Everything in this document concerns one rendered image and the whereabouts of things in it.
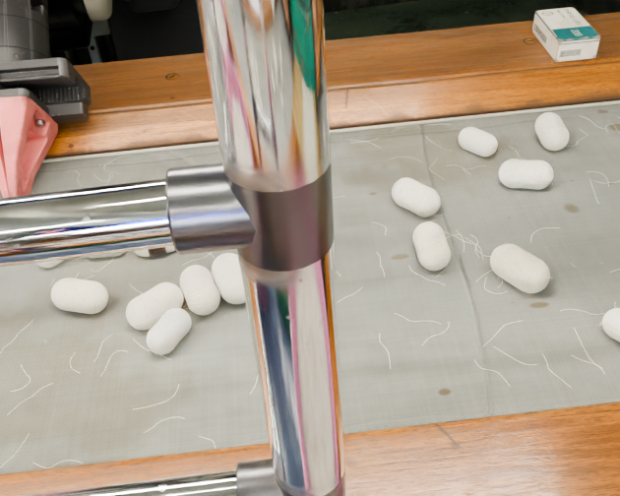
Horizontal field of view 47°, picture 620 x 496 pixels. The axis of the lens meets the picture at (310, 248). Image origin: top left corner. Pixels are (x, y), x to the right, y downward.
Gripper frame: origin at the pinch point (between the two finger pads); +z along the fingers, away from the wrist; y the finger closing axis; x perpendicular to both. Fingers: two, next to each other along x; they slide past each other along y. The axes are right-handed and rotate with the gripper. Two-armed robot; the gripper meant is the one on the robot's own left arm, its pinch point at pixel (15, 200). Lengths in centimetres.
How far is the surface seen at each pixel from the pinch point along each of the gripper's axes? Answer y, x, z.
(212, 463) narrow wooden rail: 15.0, -16.8, 17.2
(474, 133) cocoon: 34.1, 0.9, -2.3
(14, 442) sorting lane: 4.1, -12.2, 15.8
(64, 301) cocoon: 5.6, -7.6, 8.3
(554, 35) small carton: 42.8, 5.0, -11.1
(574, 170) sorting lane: 40.7, 0.0, 1.4
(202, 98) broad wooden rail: 13.4, 5.4, -8.4
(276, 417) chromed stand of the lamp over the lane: 18.7, -30.8, 14.0
